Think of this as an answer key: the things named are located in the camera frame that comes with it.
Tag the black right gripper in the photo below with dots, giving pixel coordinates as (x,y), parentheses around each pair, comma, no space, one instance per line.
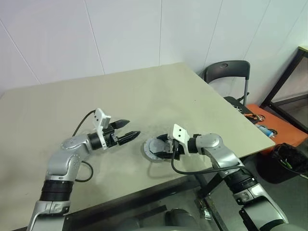
(175,151)

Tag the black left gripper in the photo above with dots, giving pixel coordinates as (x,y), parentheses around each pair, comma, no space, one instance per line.
(111,138)

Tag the grey motor lid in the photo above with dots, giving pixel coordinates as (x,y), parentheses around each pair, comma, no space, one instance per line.
(156,145)

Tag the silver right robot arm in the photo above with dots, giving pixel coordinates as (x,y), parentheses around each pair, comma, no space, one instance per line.
(223,156)

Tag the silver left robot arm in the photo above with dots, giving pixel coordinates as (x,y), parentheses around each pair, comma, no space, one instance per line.
(62,161)

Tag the beige table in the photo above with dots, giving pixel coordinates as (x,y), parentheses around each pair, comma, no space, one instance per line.
(96,96)

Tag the dark grey rounded cylinder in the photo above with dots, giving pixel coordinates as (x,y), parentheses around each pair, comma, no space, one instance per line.
(180,220)

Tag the small round metal part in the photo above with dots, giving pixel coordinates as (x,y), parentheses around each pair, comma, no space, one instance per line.
(260,118)

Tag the black folding chair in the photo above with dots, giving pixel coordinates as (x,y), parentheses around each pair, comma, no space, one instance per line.
(228,68)

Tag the blue bottle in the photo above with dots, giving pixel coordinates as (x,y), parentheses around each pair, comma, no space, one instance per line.
(265,130)

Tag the black waste bin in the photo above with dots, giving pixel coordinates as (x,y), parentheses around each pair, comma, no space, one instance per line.
(279,170)

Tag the orange stool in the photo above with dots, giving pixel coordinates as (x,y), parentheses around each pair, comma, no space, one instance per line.
(286,130)

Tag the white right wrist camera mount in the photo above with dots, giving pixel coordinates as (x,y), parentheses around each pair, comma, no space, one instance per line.
(179,132)

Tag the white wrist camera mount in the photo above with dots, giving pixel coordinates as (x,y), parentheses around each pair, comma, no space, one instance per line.
(99,118)
(179,132)

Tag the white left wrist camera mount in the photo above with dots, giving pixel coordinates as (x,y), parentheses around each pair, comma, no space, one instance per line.
(99,118)

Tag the brown wooden frame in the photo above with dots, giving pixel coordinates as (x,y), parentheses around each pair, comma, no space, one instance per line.
(281,91)

